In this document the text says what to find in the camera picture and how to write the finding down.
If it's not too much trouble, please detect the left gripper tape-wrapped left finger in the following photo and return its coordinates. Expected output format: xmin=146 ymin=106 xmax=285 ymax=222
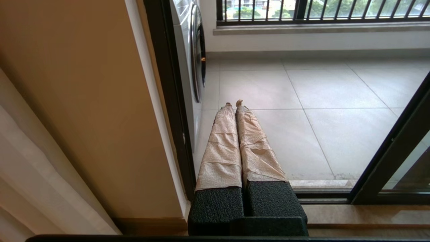
xmin=188 ymin=103 xmax=245 ymax=236

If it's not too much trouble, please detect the left gripper tape-wrapped right finger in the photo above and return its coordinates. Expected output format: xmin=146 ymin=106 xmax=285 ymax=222
xmin=236 ymin=100 xmax=308 ymax=219

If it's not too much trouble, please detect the dark brown sliding glass door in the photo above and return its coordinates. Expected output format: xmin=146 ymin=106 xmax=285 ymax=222
xmin=349 ymin=71 xmax=430 ymax=205

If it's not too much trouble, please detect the brown wooden baseboard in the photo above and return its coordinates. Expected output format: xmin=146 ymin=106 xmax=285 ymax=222
xmin=113 ymin=217 xmax=189 ymax=236

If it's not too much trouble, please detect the silver front-load washing machine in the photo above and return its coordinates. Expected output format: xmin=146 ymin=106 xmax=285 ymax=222
xmin=170 ymin=0 xmax=207 ymax=177

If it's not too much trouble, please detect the black balcony railing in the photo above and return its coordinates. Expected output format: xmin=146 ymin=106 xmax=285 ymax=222
xmin=217 ymin=0 xmax=430 ymax=27

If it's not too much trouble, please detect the white curtain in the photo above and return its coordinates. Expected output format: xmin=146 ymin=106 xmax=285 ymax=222
xmin=0 ymin=67 xmax=122 ymax=236

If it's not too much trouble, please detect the black window frame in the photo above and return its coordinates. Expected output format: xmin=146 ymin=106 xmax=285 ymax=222
xmin=293 ymin=0 xmax=309 ymax=21

